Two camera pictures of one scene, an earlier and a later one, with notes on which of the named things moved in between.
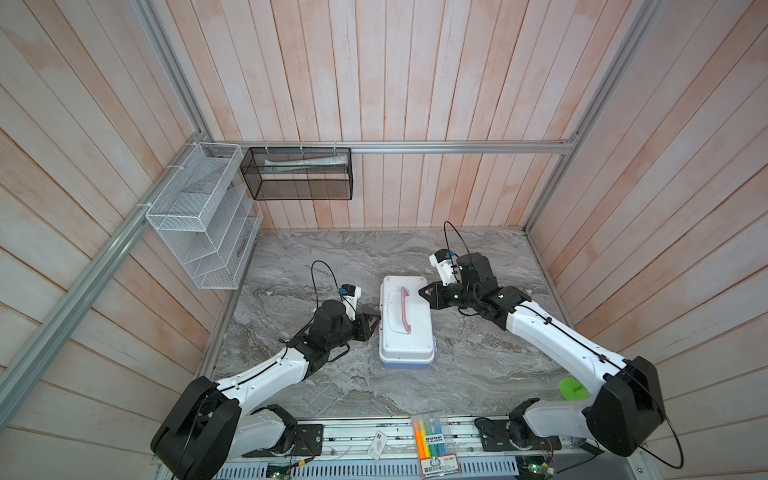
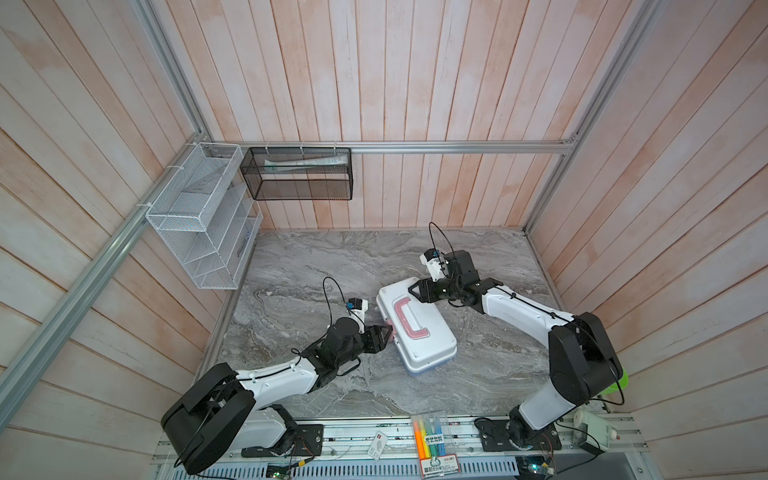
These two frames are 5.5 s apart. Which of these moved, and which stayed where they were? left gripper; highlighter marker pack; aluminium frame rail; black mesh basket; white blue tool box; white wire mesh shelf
Moved: left gripper; white blue tool box
Stayed: black mesh basket; highlighter marker pack; white wire mesh shelf; aluminium frame rail
